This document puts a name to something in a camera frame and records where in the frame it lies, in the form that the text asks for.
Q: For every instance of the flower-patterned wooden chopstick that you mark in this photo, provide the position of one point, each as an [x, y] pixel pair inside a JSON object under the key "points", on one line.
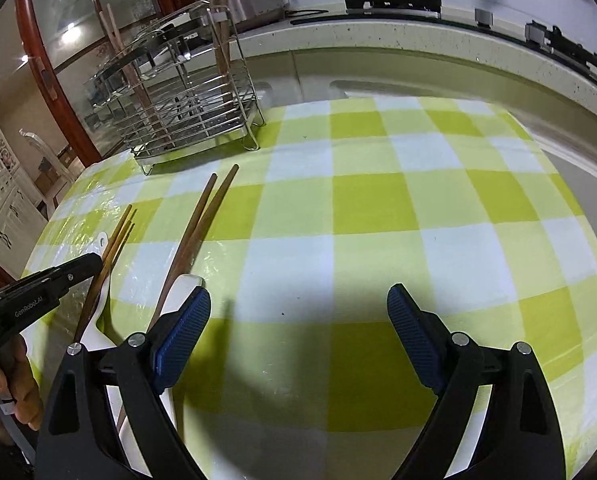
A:
{"points": [[113, 270], [116, 240]]}

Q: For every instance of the person's left hand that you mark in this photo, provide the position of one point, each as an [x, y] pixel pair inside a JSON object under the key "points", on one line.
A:
{"points": [[26, 390]]}

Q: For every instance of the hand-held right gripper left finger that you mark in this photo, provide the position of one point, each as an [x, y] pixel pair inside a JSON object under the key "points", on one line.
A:
{"points": [[181, 340]]}

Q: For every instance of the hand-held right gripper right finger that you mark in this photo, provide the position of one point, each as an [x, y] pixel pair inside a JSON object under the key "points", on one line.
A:
{"points": [[416, 340]]}

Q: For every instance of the green checked tablecloth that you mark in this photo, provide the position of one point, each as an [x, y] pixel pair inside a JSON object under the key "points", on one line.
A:
{"points": [[358, 210]]}

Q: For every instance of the white carved sideboard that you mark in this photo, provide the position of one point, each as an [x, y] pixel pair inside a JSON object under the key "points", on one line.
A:
{"points": [[8, 220]]}

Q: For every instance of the white dining chair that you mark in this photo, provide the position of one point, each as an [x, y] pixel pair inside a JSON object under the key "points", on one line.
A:
{"points": [[43, 150]]}

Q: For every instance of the black glass gas cooktop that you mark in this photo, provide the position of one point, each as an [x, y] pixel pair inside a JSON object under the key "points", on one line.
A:
{"points": [[458, 15]]}

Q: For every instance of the red framed glass door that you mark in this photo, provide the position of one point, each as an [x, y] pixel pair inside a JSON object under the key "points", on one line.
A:
{"points": [[33, 50]]}

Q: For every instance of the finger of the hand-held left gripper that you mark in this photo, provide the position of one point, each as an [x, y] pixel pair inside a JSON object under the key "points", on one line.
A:
{"points": [[68, 275]]}

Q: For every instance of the black burner grate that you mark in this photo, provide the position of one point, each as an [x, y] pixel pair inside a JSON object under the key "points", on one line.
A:
{"points": [[393, 0], [578, 52]]}

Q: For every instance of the silver rice cooker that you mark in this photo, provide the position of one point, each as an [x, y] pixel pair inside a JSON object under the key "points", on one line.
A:
{"points": [[258, 5]]}

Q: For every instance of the grey stove knob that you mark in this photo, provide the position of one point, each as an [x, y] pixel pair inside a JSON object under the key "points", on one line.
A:
{"points": [[484, 17], [535, 33]]}

